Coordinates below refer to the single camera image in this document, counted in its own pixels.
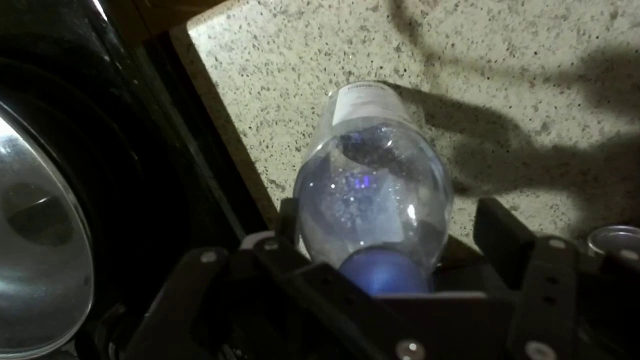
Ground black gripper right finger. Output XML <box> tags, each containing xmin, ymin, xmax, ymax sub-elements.
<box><xmin>475</xmin><ymin>197</ymin><xmax>640</xmax><ymax>360</ymax></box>

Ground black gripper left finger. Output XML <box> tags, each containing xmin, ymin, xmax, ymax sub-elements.
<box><xmin>122</xmin><ymin>197</ymin><xmax>429</xmax><ymax>360</ymax></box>

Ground clear water bottle blue cap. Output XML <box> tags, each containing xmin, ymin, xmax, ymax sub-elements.
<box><xmin>293</xmin><ymin>81</ymin><xmax>456</xmax><ymax>296</ymax></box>

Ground black electric stove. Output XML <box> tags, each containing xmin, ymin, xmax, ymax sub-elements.
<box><xmin>0</xmin><ymin>0</ymin><xmax>285</xmax><ymax>360</ymax></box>

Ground frying pan with glass lid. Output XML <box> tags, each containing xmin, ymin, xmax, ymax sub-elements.
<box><xmin>0</xmin><ymin>104</ymin><xmax>96</xmax><ymax>360</ymax></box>

